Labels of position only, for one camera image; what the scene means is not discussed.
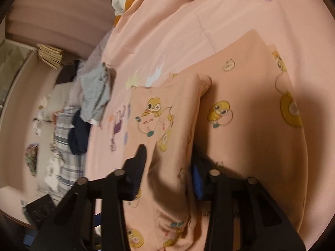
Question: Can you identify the stack of books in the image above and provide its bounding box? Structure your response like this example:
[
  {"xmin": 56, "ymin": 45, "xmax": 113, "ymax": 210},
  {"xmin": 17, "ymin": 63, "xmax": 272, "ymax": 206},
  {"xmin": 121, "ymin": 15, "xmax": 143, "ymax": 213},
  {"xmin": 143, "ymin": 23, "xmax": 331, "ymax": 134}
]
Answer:
[{"xmin": 36, "ymin": 44, "xmax": 64, "ymax": 70}]

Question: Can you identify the grey folded garment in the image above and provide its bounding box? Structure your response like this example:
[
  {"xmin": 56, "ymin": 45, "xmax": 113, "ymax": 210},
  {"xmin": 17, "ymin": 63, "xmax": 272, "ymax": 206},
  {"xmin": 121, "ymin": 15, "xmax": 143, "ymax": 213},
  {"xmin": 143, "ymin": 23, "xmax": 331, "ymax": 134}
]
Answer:
[{"xmin": 80, "ymin": 63, "xmax": 111, "ymax": 125}]

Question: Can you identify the pink cartoon print pajama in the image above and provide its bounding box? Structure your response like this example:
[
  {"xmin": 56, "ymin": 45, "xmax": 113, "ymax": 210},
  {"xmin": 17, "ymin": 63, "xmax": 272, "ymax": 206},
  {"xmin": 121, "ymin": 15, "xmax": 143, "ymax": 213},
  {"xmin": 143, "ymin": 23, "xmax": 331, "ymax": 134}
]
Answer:
[{"xmin": 124, "ymin": 31, "xmax": 308, "ymax": 250}]

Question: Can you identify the dark navy garment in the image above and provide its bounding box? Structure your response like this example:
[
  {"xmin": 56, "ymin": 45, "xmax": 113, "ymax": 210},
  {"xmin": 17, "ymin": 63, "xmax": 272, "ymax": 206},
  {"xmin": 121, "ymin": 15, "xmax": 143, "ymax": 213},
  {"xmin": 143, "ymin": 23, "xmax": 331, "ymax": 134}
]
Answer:
[{"xmin": 68, "ymin": 109, "xmax": 91, "ymax": 155}]

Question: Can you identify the grey lilac blanket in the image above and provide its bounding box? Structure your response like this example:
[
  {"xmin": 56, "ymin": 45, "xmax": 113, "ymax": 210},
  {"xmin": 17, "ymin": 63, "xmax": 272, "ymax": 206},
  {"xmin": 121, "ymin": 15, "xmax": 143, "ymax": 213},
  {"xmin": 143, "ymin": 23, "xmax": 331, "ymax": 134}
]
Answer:
[{"xmin": 68, "ymin": 37, "xmax": 108, "ymax": 107}]

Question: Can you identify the plaid blue white cloth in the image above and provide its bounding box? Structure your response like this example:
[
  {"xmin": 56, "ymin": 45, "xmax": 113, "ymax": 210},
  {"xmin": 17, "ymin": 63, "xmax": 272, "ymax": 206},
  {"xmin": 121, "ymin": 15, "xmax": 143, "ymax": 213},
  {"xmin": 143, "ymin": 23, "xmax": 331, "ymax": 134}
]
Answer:
[{"xmin": 44, "ymin": 106, "xmax": 86, "ymax": 196}]

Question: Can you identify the white pillow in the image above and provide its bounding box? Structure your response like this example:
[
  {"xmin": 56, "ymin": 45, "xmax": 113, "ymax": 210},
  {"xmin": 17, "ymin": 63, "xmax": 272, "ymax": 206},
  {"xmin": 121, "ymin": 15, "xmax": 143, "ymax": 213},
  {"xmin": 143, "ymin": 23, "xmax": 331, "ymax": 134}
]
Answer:
[{"xmin": 44, "ymin": 82, "xmax": 72, "ymax": 121}]

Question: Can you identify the pink printed bed sheet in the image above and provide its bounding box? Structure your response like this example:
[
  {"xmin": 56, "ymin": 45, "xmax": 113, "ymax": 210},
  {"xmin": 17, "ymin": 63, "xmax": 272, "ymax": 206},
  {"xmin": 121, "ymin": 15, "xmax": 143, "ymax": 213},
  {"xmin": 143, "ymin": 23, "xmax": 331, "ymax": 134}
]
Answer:
[{"xmin": 87, "ymin": 0, "xmax": 334, "ymax": 248}]

